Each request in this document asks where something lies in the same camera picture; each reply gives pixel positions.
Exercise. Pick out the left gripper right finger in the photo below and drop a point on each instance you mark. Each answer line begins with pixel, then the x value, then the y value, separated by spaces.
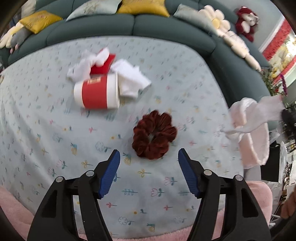
pixel 190 176

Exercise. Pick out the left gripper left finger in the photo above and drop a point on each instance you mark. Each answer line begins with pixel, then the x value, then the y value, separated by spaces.
pixel 106 172

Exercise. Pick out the dark red velvet scrunchie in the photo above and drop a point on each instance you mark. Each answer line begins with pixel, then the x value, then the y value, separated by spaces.
pixel 153 134

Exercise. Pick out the red white paper cup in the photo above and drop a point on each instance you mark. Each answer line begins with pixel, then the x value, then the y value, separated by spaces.
pixel 101 92

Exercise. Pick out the white embossed paper towel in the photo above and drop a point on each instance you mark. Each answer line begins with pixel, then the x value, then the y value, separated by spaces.
pixel 130 79

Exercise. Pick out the red envelope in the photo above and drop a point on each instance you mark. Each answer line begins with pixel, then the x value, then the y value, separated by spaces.
pixel 104 69

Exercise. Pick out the white tissue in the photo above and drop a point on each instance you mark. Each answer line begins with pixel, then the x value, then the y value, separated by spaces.
pixel 81 71

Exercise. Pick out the floral light blue tablecloth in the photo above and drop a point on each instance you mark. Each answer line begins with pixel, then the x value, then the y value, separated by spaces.
pixel 45 134

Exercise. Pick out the dark green sectional sofa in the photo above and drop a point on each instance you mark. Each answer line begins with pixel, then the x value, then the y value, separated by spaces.
pixel 148 25

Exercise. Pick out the potted flowers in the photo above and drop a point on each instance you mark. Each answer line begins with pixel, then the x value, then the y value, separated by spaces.
pixel 275 86

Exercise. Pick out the white flower pillow flat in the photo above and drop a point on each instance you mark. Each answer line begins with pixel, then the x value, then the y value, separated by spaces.
pixel 239 47

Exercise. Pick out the white flower pillow upright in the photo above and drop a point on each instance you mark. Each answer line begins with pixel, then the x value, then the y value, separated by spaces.
pixel 217 20

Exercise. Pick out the grey plush toy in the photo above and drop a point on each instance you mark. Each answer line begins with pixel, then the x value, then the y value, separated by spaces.
pixel 18 38

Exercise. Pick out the red white plush bear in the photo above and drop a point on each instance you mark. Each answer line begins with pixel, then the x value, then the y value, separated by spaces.
pixel 247 23

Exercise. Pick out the light grey cushion right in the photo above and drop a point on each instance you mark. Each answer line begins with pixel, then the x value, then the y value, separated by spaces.
pixel 195 18

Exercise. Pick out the light grey cushion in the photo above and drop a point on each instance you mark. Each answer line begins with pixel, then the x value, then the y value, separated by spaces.
pixel 107 7
pixel 195 18

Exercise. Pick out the light grey cushion left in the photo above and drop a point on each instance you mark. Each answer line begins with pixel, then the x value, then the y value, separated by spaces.
pixel 107 7

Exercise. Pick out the yellow cushion left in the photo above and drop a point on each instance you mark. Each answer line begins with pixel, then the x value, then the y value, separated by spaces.
pixel 40 20

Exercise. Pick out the yellow cushion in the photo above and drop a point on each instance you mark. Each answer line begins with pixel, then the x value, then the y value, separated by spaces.
pixel 140 7
pixel 40 20

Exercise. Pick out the yellow cushion centre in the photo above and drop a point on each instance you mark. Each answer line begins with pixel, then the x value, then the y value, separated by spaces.
pixel 140 7

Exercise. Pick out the red wall hanging decoration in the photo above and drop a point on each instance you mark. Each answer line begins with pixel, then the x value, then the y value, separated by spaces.
pixel 280 52

